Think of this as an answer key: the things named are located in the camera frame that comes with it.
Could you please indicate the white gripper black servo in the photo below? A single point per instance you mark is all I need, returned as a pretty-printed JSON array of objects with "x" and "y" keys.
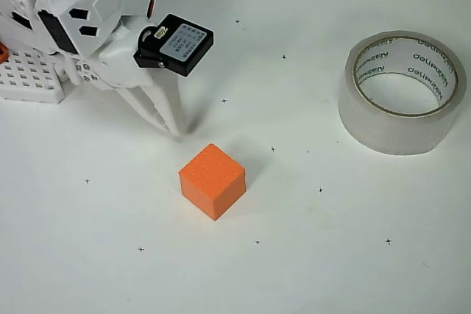
[{"x": 129, "y": 76}]

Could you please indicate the orange foam cube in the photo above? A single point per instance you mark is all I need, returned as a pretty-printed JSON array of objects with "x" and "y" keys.
[{"x": 211, "y": 181}]

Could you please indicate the clear packing tape roll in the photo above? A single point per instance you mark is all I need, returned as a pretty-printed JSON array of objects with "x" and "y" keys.
[{"x": 386, "y": 128}]

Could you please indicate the small orange plastic piece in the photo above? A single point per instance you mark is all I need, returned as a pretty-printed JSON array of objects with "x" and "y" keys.
[{"x": 3, "y": 53}]

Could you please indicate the white perforated base plate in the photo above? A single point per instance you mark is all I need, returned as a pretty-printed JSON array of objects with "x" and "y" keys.
[{"x": 29, "y": 78}]

